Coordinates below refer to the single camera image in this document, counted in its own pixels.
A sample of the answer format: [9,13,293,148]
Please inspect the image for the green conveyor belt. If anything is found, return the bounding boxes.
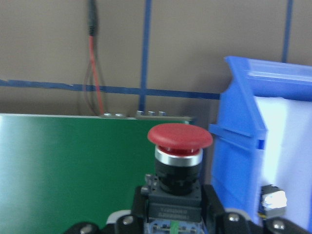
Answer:
[0,113,197,234]

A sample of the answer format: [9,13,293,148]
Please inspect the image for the red mushroom push button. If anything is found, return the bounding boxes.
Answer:
[141,123,213,234]

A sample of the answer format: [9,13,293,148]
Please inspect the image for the white foam pad target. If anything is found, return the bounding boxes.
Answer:
[255,97,312,231]

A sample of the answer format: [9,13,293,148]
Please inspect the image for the blue plastic target bin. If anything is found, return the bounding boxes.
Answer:
[209,56,312,223]

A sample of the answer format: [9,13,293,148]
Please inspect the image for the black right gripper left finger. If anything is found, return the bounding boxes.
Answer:
[63,186,147,234]

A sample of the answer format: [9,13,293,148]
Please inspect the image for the red conveyor power wire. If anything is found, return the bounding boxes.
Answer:
[81,0,107,115]

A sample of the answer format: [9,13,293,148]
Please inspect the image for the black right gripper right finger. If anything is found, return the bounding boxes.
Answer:
[201,185,309,234]

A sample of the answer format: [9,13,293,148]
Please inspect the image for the yellow mushroom push button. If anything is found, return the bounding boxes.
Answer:
[258,184,287,219]

